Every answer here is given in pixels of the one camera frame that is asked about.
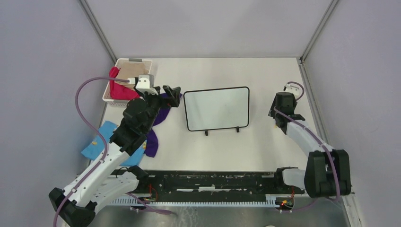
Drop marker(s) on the beige cloth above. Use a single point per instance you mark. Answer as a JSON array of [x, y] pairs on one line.
[[132, 70]]

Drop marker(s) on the black framed whiteboard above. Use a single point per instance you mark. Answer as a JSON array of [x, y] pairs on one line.
[[217, 109]]

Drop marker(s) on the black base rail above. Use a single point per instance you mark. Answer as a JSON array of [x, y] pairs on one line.
[[206, 186]]

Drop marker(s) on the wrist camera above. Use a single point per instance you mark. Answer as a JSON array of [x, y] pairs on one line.
[[145, 84], [292, 89]]

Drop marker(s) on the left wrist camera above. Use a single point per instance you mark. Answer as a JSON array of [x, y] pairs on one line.
[[145, 84]]

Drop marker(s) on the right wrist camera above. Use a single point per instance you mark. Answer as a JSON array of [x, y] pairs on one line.
[[292, 89]]

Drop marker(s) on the purple cloth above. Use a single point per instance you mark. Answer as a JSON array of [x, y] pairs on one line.
[[152, 140]]

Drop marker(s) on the blue patterned cloth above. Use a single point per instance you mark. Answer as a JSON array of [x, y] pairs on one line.
[[96, 147]]

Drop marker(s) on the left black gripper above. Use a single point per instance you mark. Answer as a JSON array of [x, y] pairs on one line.
[[168, 101]]

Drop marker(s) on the red cloth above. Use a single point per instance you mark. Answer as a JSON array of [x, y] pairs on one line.
[[120, 92]]

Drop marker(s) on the white cable duct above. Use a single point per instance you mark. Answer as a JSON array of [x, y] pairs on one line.
[[130, 201]]

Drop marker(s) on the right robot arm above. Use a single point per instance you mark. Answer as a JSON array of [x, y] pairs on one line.
[[327, 171]]

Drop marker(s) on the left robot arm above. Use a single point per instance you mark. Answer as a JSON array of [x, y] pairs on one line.
[[79, 202]]

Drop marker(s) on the white plastic basket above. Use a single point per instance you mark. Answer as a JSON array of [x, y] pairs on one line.
[[113, 74]]

